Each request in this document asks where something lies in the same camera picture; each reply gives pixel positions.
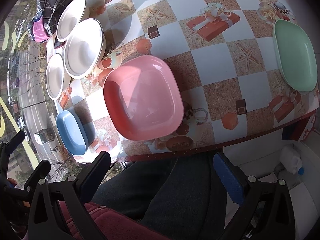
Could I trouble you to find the pink square plastic plate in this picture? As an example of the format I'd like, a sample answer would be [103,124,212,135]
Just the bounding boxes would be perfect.
[103,55,184,141]

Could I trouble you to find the maroon sleeve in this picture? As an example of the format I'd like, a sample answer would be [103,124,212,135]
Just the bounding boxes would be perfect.
[23,200,173,240]

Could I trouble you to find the blue square plastic plate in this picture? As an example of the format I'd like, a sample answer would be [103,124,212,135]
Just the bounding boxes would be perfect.
[56,110,88,156]

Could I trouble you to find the green square plastic plate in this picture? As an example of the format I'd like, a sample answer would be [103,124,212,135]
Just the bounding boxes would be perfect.
[272,20,318,92]

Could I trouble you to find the white plastic jug blue cap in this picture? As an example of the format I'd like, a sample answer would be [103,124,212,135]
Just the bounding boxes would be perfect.
[279,145,304,176]

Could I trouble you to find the white paper bowl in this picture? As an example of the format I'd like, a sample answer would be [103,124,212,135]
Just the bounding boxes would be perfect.
[45,53,71,100]
[56,0,89,42]

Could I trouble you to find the person legs dark trousers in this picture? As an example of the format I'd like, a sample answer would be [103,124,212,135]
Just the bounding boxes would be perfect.
[92,154,227,239]

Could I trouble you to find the checkered patterned tablecloth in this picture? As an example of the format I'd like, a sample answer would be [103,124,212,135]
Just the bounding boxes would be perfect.
[57,0,319,163]

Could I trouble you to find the large white paper plate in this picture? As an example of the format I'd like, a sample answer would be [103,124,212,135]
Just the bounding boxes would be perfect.
[62,18,106,79]

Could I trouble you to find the black checkered cloth bag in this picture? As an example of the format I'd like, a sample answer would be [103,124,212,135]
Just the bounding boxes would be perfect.
[27,0,72,43]

